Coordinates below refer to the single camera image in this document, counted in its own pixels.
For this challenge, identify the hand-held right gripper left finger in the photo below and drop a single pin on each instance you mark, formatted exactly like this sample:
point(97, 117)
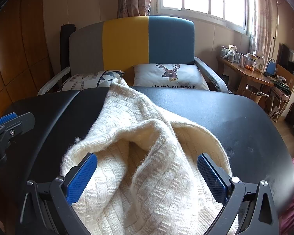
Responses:
point(82, 178)

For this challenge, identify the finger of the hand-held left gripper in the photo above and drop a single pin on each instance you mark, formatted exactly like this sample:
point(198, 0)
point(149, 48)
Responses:
point(5, 121)

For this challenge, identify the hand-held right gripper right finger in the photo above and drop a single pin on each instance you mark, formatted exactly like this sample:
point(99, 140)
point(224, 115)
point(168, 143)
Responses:
point(212, 178)

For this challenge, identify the cream knitted sweater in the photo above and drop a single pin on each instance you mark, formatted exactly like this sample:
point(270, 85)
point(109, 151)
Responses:
point(142, 176)

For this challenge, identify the wooden wardrobe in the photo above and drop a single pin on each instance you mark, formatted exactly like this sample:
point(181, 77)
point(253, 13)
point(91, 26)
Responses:
point(19, 53)

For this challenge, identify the geometric print pillow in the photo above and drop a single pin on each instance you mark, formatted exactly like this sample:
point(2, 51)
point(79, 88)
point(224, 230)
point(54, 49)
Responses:
point(88, 79)

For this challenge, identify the deer print pillow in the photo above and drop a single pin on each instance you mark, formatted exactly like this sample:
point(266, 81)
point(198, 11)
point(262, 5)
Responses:
point(171, 78)

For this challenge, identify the wooden desk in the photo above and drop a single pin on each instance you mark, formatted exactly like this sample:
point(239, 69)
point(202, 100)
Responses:
point(245, 73)

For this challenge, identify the clear plastic container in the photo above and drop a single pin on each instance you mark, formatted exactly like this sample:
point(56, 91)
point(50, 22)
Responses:
point(242, 60)

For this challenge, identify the white plastic jar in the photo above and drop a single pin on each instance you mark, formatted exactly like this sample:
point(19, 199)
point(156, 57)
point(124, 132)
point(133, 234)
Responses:
point(232, 57)
point(224, 52)

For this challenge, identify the white food container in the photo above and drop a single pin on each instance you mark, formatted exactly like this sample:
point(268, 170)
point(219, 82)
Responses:
point(258, 62)

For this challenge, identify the blue folding chair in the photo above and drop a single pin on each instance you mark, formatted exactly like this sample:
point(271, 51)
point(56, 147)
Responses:
point(271, 67)

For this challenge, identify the grey yellow blue sofa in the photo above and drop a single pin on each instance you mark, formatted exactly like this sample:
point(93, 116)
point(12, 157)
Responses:
point(125, 44)

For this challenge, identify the black monitor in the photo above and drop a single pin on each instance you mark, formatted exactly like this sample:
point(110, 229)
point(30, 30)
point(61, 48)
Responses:
point(288, 56)

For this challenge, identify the brass curved stand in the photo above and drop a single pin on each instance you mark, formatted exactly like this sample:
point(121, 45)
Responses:
point(276, 24)

